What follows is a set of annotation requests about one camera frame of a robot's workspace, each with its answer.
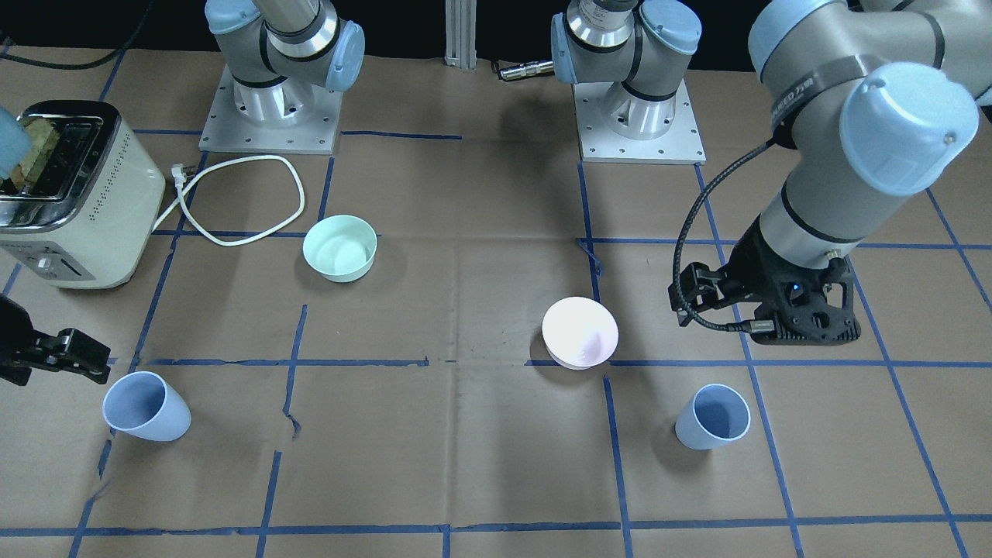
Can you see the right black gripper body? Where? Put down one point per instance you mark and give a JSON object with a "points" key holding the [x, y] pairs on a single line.
{"points": [[17, 335]]}

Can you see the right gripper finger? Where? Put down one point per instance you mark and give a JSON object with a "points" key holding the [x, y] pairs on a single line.
{"points": [[70, 350]]}

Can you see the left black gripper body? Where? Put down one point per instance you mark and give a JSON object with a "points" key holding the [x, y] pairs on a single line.
{"points": [[750, 267]]}

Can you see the light blue cup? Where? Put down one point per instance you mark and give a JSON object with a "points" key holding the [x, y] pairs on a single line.
{"points": [[716, 415], [144, 405]]}

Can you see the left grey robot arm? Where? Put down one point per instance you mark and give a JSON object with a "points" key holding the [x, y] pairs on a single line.
{"points": [[877, 101]]}

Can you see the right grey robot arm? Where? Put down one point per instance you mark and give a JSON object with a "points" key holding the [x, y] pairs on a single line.
{"points": [[266, 42]]}

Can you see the pink bowl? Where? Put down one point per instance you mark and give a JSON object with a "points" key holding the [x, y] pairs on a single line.
{"points": [[579, 333]]}

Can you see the cream toaster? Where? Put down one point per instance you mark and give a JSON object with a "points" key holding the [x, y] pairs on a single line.
{"points": [[86, 223]]}

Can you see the toast slice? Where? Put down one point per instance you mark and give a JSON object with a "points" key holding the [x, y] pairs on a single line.
{"points": [[43, 139]]}

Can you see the mint green bowl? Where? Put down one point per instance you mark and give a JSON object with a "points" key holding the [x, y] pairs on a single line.
{"points": [[341, 248]]}

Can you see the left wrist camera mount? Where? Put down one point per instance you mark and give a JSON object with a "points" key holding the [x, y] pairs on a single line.
{"points": [[806, 306]]}

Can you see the aluminium frame post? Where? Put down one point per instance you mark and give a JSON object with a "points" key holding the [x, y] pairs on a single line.
{"points": [[460, 26]]}

